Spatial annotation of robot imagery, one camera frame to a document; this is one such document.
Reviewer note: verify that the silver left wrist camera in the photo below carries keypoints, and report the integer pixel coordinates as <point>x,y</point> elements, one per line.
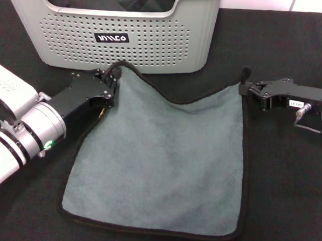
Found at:
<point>8,88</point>

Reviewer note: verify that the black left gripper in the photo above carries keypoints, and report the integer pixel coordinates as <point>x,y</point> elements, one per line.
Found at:
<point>84,95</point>

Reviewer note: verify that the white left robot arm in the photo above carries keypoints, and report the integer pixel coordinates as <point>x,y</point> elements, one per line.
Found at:
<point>42,125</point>

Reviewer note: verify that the grey perforated storage box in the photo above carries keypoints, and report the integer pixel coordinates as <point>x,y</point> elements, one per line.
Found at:
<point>73,40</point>

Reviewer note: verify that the black tablecloth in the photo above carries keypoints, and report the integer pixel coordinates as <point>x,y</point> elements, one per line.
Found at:
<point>282,172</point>

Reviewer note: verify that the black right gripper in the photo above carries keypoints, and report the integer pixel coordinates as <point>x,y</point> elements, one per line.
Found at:
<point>292,93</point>

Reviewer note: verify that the grey and yellow towel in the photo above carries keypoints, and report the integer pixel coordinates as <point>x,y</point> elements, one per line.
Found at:
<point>162,153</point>

